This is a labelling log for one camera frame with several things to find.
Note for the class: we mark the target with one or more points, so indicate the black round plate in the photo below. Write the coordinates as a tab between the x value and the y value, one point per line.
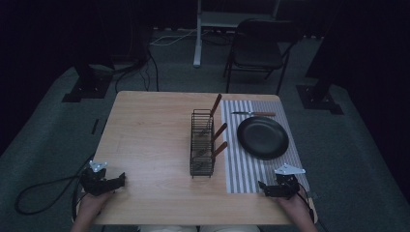
262	138

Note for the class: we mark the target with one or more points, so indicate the person's right hand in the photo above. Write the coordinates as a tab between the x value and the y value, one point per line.
295	208

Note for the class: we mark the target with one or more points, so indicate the white desk frame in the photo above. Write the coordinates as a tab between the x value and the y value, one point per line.
198	48

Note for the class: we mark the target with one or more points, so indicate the black floor strip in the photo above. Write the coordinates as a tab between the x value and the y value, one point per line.
95	126

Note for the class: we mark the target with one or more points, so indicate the black folding chair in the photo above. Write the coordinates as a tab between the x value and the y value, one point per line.
256	51

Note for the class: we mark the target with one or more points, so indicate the person's left hand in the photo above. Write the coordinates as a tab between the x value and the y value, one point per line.
92	204

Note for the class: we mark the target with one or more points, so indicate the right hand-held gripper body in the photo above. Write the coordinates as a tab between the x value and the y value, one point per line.
286	185

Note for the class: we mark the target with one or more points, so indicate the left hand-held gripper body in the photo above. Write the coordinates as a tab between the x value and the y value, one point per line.
94	182

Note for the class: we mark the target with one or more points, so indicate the black stand base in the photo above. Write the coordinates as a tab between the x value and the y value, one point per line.
88	88
317	96

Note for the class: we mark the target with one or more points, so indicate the grey white striped placemat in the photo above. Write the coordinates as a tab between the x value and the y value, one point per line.
241	174

